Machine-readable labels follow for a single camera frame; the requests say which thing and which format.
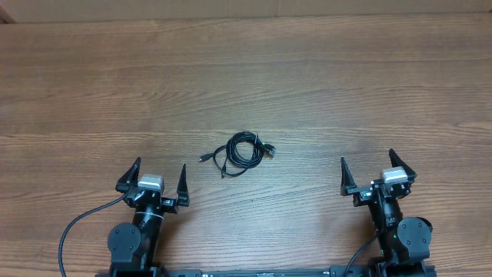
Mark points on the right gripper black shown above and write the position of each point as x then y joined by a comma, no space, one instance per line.
410,174

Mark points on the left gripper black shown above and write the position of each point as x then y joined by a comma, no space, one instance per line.
170,205

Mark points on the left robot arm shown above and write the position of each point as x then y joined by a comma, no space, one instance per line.
133,244

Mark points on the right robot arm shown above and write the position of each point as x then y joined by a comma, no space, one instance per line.
404,242

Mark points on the cardboard wall panel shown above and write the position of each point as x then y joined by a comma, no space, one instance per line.
49,11

